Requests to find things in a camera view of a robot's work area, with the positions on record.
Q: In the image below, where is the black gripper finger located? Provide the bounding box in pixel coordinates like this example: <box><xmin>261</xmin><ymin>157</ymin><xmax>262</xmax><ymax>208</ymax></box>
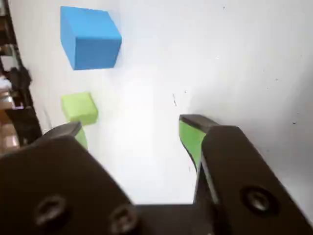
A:
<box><xmin>178</xmin><ymin>114</ymin><xmax>313</xmax><ymax>235</ymax></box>
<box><xmin>0</xmin><ymin>121</ymin><xmax>141</xmax><ymax>235</ymax></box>

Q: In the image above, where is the blue cube block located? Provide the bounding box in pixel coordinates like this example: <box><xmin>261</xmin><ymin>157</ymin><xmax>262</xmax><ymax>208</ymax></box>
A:
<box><xmin>60</xmin><ymin>6</ymin><xmax>122</xmax><ymax>71</ymax></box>

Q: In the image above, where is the green cube block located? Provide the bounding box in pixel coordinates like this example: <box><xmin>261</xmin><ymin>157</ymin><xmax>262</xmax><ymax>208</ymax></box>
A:
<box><xmin>61</xmin><ymin>92</ymin><xmax>99</xmax><ymax>127</ymax></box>

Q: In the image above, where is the dark office furniture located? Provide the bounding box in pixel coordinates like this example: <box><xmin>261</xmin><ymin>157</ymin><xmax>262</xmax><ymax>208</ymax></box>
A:
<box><xmin>0</xmin><ymin>0</ymin><xmax>44</xmax><ymax>149</ymax></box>

